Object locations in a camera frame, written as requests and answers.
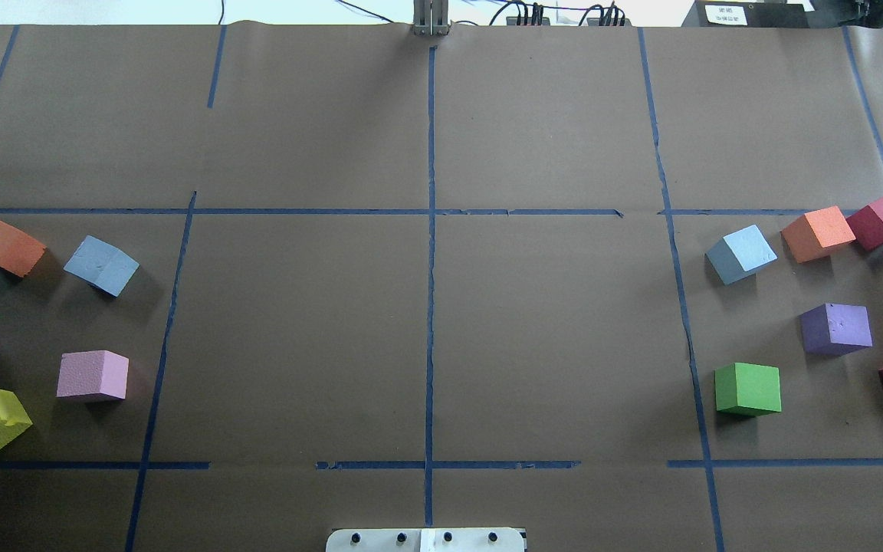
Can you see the purple foam block right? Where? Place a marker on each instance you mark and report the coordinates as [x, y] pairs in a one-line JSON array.
[[836, 329]]

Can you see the orange foam block right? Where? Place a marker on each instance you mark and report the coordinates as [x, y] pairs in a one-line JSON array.
[[817, 234]]

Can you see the red foam block near orange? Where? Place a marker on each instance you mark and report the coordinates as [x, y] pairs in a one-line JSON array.
[[867, 225]]

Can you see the light blue foam block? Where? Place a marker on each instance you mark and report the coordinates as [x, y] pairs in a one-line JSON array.
[[741, 254], [102, 266]]

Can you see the pink foam block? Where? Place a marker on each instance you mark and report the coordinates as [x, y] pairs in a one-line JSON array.
[[92, 376]]

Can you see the aluminium frame post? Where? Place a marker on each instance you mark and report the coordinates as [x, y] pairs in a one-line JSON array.
[[430, 18]]

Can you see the green foam block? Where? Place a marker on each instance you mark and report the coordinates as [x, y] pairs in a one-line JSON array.
[[747, 389]]

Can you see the orange foam block left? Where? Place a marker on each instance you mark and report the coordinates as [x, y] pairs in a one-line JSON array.
[[19, 252]]

